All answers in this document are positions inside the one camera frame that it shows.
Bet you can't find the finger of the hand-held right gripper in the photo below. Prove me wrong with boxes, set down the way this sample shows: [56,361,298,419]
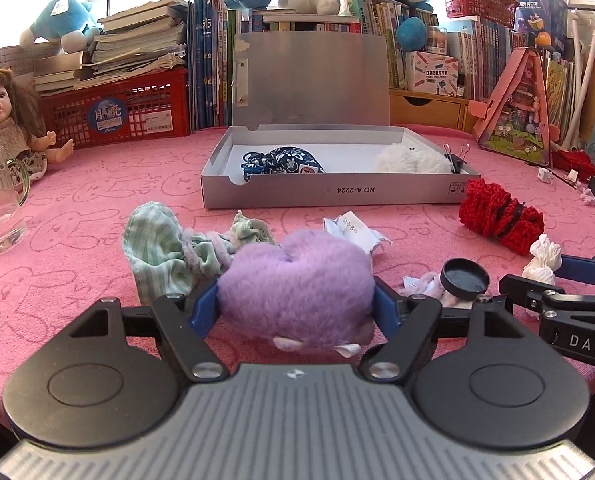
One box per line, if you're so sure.
[499,273,585,318]
[557,254,595,288]

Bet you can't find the grid-pattern board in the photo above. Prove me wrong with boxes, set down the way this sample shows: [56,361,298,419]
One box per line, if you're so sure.
[0,41,64,79]

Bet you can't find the clear round container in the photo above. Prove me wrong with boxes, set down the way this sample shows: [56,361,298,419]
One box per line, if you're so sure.
[427,25,449,54]

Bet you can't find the blue cartoon gift box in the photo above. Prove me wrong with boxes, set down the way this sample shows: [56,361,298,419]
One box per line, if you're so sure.
[515,0,571,57]

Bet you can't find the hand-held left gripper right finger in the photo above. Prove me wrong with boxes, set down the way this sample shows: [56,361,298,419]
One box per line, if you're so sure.
[360,281,523,382]

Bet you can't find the red plastic crate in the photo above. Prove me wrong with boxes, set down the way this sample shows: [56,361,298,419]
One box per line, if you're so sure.
[40,67,192,150]

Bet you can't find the green checked cloth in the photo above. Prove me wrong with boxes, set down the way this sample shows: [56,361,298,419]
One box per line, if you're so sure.
[122,201,281,307]

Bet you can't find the purple plush toy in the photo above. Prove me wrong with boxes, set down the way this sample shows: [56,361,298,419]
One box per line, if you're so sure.
[217,229,378,359]

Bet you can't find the black round lid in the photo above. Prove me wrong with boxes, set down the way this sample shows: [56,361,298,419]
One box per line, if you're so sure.
[440,258,491,304]

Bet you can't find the blue floral pouch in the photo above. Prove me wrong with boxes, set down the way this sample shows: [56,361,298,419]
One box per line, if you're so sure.
[264,146,327,176]

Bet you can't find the pink triangular bag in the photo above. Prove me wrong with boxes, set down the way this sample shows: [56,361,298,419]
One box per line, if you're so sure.
[469,46,561,166]

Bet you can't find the pink rabbit-print table cloth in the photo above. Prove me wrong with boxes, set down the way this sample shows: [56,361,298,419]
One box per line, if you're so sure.
[0,124,595,413]

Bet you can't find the small flat book stack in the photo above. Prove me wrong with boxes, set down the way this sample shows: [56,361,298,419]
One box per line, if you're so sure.
[250,7,364,36]

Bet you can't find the thin picture books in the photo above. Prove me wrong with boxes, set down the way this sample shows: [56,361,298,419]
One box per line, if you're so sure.
[545,50,584,147]

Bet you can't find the small white paper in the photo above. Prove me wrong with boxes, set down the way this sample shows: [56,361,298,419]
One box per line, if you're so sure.
[400,275,461,307]

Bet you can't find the grey cardboard box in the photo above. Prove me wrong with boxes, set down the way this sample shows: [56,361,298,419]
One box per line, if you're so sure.
[200,30,481,210]

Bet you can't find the white plastic pipes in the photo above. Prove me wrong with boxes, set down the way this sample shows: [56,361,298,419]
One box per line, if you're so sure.
[561,7,595,152]

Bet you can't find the row of colourful books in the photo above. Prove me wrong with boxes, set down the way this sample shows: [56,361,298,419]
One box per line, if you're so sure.
[348,0,528,102]

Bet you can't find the white printed paper slip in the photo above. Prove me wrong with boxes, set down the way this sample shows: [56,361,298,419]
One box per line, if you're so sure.
[323,212,393,257]

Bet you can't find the red knitted pouch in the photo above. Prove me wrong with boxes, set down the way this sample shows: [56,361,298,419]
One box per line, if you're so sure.
[552,149,595,183]
[458,178,545,256]

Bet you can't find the row of blue upright books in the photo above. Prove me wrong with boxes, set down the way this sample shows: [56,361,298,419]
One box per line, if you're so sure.
[187,0,239,134]

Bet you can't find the black binder clip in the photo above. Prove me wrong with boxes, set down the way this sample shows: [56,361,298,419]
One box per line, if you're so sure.
[442,143,471,175]

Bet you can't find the stack of worn books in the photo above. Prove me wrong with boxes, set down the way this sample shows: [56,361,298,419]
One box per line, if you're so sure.
[32,0,190,94]

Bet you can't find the blue elastic hair bands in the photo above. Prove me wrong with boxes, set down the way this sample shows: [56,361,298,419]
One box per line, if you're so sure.
[240,150,269,182]

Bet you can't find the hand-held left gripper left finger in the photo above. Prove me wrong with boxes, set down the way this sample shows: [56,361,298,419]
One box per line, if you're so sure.
[70,282,230,384]

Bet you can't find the blue plush toy with tag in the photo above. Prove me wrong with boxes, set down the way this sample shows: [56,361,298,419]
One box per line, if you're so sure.
[20,0,103,55]

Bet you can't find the wooden drawer organizer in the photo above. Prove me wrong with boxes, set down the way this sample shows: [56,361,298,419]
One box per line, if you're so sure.
[388,87,478,134]

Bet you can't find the lilac fuzzy hair tie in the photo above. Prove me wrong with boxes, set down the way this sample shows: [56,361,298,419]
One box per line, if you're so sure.
[181,236,235,277]

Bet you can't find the red plastic basket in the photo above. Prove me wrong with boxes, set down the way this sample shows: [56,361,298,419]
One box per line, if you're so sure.
[442,0,521,22]

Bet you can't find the label printer box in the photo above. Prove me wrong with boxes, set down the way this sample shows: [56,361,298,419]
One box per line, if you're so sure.
[405,50,461,97]

